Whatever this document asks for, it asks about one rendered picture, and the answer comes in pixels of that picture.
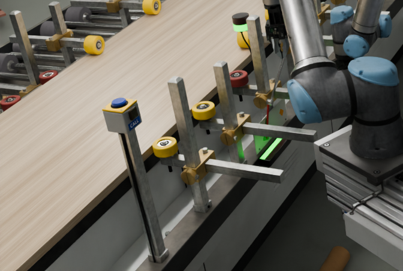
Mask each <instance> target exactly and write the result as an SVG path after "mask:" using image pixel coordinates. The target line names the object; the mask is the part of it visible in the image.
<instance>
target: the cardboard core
mask: <svg viewBox="0 0 403 271"><path fill-rule="evenodd" d="M349 259H350V253H349V252H348V251H347V250H346V249H345V248H343V247H341V246H335V247H334V248H333V249H332V250H331V252H330V254H329V255H328V257H327V258H326V260H325V262H324V263H323V265H322V266H321V268H320V270H319V271H343V270H344V267H345V266H346V264H347V263H348V261H349Z"/></svg>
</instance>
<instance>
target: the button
mask: <svg viewBox="0 0 403 271"><path fill-rule="evenodd" d="M126 102H127V101H126V99H125V98H116V99H114V100H113V101H112V106H113V107H120V106H123V105H124V104H125V103H126Z"/></svg>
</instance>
